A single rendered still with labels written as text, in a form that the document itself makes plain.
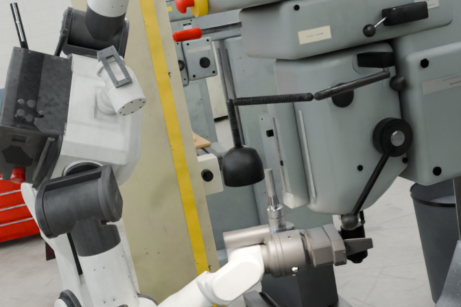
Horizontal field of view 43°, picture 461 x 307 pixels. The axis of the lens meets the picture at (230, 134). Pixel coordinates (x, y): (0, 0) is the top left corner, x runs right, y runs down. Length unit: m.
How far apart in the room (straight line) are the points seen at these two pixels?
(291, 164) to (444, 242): 2.13
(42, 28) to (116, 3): 8.71
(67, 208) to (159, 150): 1.70
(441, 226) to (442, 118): 2.02
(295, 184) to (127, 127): 0.38
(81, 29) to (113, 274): 0.56
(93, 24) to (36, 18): 8.66
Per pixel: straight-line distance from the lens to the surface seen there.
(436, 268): 3.31
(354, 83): 0.95
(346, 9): 1.04
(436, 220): 3.14
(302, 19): 1.00
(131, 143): 1.26
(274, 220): 1.68
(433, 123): 1.15
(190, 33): 1.15
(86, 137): 1.23
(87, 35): 1.40
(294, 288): 1.63
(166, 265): 3.00
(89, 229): 1.18
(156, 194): 2.88
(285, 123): 1.11
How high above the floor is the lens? 1.73
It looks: 12 degrees down
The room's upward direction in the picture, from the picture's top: 11 degrees counter-clockwise
